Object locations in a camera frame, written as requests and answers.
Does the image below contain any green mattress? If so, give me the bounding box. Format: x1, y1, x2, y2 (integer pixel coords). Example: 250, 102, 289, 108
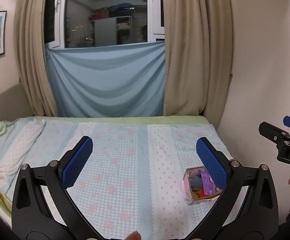
34, 115, 209, 125

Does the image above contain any grey fluffy plush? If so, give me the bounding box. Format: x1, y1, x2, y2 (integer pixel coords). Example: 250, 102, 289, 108
189, 177, 202, 191

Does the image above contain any orange fluffy pompom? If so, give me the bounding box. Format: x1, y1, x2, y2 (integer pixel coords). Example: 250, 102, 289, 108
192, 189, 209, 199

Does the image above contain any purple plastic packet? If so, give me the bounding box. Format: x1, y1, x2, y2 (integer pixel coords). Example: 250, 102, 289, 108
200, 172, 216, 196

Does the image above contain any light blue hanging cloth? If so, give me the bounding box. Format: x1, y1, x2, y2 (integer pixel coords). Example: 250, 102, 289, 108
46, 41, 166, 118

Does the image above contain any white window frame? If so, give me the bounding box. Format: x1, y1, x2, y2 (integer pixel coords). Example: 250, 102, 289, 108
44, 0, 165, 48

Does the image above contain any beige left curtain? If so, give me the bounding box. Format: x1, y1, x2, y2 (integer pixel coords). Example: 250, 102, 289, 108
14, 0, 64, 116

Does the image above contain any person's left hand fingertip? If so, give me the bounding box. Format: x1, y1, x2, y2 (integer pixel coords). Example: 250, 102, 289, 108
125, 231, 141, 240

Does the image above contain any blue checkered floral bedsheet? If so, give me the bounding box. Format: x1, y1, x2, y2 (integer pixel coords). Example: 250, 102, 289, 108
0, 118, 230, 239

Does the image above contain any pink hexagonal cardboard box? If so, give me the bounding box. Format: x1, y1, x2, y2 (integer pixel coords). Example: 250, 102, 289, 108
181, 166, 222, 205

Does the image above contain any beige curtain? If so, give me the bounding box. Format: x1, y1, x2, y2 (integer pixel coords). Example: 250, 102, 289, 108
163, 0, 233, 127
14, 0, 64, 116

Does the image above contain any beige right curtain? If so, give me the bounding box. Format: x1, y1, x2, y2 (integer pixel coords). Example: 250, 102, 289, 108
163, 0, 233, 127

